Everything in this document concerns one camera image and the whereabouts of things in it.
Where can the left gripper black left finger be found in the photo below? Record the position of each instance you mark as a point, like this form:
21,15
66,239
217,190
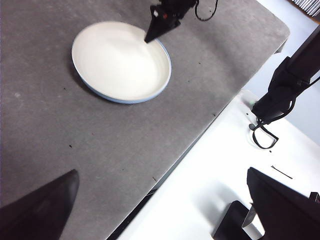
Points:
37,215

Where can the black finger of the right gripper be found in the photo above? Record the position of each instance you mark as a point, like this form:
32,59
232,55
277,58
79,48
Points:
156,30

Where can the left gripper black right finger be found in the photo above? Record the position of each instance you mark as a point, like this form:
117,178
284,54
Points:
287,212

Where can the white round plate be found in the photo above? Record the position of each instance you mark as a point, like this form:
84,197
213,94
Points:
117,62

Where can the blue round plate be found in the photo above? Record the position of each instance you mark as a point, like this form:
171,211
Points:
130,102

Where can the thin black pin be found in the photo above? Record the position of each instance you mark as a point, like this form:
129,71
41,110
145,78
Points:
282,172

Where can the black box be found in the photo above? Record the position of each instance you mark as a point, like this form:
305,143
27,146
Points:
230,222

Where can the grey ribbed panel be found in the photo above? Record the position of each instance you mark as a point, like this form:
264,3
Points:
310,6

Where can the shiny metal bracket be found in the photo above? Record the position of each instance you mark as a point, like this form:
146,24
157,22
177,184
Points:
252,222

